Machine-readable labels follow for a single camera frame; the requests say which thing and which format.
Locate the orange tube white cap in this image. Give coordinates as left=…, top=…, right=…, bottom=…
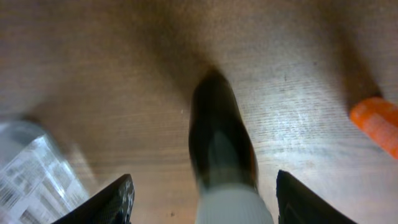
left=349, top=97, right=397, bottom=159

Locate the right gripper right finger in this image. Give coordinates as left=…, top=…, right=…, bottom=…
left=276, top=170, right=355, bottom=224

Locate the black bottle white cap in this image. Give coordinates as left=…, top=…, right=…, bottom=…
left=188, top=70, right=274, bottom=224

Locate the white lotion bottle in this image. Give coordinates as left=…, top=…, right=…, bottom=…
left=1, top=121, right=90, bottom=223

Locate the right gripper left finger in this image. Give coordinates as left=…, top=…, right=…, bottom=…
left=54, top=174, right=135, bottom=224

